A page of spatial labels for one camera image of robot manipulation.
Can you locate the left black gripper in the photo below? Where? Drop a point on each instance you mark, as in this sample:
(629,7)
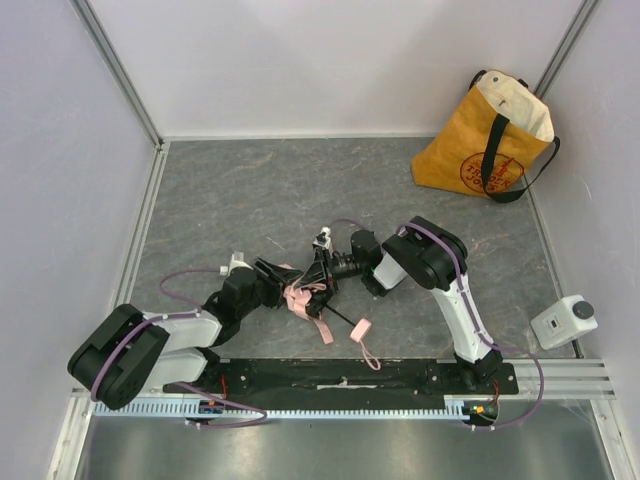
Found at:
(267,278)

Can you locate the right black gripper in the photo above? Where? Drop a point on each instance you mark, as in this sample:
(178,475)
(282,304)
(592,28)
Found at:
(327,270)

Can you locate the pink folding umbrella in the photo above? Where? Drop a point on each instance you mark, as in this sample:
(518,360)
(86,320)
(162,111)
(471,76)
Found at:
(298,299)

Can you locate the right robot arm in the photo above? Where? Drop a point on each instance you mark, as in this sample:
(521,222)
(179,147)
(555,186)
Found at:
(432,257)

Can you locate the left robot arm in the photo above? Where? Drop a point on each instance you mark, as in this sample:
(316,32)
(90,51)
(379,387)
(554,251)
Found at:
(134,350)

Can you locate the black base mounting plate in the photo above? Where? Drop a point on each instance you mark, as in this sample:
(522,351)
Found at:
(341,397)

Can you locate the yellow Trader Joe's tote bag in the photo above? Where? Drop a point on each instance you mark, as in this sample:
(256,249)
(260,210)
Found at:
(492,139)

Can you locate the white box with grey knob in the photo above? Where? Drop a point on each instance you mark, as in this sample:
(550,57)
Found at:
(566,320)

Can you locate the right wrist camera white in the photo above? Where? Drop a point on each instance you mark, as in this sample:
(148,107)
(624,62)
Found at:
(323,240)

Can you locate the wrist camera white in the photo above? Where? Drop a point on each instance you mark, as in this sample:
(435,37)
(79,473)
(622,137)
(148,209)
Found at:
(323,240)
(237,260)

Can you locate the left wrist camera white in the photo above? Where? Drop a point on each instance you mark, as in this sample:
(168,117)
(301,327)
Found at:
(237,260)

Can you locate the light blue cable duct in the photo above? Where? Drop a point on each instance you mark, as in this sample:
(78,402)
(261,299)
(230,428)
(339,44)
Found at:
(196,408)

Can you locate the aluminium rail frame front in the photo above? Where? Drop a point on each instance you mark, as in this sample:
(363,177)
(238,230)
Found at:
(251,376)

